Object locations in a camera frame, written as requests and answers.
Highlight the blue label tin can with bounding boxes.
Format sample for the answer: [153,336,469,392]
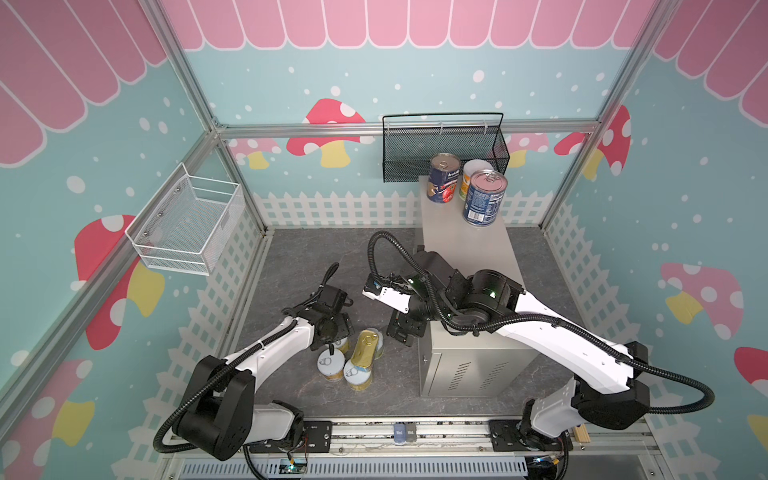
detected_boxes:
[463,170,508,227]

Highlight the dark blue red label can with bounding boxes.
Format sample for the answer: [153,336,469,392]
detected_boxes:
[427,153,461,204]

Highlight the orange green plastic-lid can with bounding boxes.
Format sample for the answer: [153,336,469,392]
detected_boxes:
[459,159,494,200]

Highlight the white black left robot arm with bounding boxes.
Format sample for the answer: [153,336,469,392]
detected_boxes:
[153,305,352,461]

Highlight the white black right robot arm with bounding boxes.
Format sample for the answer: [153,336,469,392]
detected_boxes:
[364,247,650,450]

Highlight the grey metal cabinet counter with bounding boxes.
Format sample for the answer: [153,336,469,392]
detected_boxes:
[417,176,539,398]

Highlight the green can white lid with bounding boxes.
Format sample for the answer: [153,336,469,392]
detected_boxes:
[367,327,384,360]

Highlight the gold rectangular spam tin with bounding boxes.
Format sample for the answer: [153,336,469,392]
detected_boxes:
[350,329,377,370]

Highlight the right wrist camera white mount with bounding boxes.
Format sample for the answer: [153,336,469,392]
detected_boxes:
[363,273,423,314]

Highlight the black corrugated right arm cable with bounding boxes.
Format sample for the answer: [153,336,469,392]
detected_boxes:
[367,230,716,416]

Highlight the small blue device on rail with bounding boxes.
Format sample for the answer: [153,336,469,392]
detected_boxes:
[393,422,418,446]

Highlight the white wire mesh basket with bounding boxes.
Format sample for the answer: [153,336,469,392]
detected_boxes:
[125,164,246,276]

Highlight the white slotted cable duct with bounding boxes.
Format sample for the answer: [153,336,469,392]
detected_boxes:
[176,458,529,480]

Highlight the black wire mesh basket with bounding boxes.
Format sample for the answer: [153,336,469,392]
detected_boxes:
[381,112,511,183]

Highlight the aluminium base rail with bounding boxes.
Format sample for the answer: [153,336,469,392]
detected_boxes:
[248,416,656,460]

